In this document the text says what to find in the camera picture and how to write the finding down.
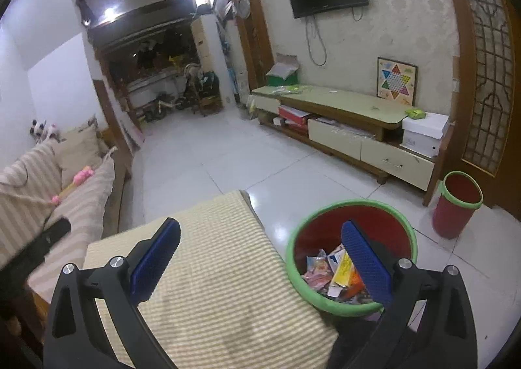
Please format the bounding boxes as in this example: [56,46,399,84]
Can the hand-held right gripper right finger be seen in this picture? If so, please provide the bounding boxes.
[341,219,479,369]

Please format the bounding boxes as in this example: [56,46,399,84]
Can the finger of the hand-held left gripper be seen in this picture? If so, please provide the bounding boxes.
[22,218,71,268]

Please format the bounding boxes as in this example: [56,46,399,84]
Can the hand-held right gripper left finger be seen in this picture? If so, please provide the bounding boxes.
[43,218,182,369]

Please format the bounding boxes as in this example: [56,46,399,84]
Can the orange plastic wrapper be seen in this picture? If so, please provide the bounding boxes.
[344,271,367,300]

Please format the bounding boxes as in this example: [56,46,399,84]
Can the yellow snack packet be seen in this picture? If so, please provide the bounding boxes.
[331,253,355,288]

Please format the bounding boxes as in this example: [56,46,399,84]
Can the pink strawberry snack packet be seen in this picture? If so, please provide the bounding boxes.
[305,255,338,292]

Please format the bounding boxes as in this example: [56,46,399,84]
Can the wide red bin green rim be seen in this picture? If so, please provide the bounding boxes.
[286,199,418,318]

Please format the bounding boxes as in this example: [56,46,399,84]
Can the striped beige sofa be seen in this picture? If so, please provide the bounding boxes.
[0,125,135,305]

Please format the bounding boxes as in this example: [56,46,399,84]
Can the striped table cloth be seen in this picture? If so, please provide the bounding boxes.
[83,190,339,369]

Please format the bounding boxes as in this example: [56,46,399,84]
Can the pink toy stick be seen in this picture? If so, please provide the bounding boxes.
[51,166,94,206]

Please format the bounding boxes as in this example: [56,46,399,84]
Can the beige pillow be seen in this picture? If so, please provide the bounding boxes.
[55,125,110,186]

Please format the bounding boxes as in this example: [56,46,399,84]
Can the narrow red bin green rim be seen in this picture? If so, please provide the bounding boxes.
[432,171,484,240]

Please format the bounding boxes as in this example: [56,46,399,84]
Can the panda plush toy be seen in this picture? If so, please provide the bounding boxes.
[29,119,61,144]

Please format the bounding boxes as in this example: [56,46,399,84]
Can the pink foam mat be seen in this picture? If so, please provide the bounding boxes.
[122,113,145,150]

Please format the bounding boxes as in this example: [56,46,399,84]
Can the white storage box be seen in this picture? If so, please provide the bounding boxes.
[401,112,449,158]

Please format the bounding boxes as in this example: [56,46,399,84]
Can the white balance bike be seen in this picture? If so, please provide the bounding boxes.
[144,94,180,121]

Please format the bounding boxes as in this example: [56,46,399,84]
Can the cream wooden television cabinet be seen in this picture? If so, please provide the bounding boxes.
[248,84,436,191]

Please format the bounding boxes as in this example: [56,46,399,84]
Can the small wooden chair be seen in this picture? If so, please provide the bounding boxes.
[197,94,224,116]

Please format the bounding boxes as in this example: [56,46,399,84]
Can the red flat box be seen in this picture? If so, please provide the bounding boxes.
[278,105,314,128]

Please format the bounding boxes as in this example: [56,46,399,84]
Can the star checkers board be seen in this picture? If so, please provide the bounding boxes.
[376,57,419,106]

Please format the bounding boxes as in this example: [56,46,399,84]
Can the open cardboard box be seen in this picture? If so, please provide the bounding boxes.
[266,53,301,87]

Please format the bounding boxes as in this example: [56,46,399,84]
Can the cream standing air conditioner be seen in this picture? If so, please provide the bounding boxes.
[191,18,212,73]

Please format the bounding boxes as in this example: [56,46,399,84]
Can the television cables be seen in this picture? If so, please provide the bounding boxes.
[305,15,327,66]

